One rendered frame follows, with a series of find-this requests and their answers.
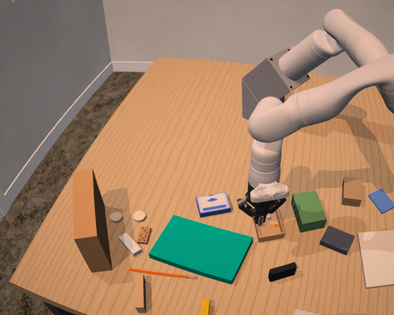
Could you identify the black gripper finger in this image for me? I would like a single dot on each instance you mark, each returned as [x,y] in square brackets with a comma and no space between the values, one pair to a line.
[268,208]
[243,205]

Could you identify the green flat rectangular slab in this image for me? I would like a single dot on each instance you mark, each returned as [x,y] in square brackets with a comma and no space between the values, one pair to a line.
[201,249]

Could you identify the beige round disc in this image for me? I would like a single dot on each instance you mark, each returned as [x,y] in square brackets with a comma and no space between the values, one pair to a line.
[139,216]
[116,217]

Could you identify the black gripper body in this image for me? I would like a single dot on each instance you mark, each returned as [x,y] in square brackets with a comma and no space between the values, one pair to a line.
[250,188]

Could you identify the blue flat rectangular pad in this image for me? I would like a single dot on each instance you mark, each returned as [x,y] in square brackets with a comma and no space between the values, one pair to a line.
[381,201]

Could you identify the brown domino tile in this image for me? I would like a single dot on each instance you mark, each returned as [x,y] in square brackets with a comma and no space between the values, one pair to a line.
[144,235]

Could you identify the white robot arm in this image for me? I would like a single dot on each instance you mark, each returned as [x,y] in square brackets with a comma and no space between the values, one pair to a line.
[319,104]

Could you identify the small olive block with orange top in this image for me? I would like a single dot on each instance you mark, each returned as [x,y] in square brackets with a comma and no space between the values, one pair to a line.
[204,307]

